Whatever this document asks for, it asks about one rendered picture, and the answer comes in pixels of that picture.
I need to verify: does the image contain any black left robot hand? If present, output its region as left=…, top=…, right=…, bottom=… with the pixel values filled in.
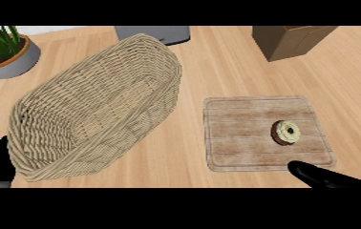
left=0, top=135, right=17, bottom=183

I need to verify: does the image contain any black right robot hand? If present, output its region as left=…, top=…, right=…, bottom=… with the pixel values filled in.
left=286, top=160, right=361, bottom=189

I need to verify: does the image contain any chocolate cupcake with cream frosting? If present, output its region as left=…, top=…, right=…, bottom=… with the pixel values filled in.
left=270, top=119, right=302, bottom=147

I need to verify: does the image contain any wooden cutting board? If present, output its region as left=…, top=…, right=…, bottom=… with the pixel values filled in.
left=202, top=95, right=338, bottom=173

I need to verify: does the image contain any beige wicker basket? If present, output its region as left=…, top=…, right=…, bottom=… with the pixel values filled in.
left=6, top=32, right=184, bottom=183

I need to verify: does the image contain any grey plant pot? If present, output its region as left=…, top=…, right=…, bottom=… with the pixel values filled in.
left=0, top=33, right=43, bottom=80

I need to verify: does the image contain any green plant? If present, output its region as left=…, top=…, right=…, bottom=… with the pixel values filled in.
left=0, top=25, right=24, bottom=61

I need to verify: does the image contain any brown wooden box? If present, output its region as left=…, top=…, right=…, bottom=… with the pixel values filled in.
left=252, top=25, right=341, bottom=63

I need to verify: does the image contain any grey appliance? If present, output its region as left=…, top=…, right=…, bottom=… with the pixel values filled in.
left=113, top=25, right=193, bottom=47

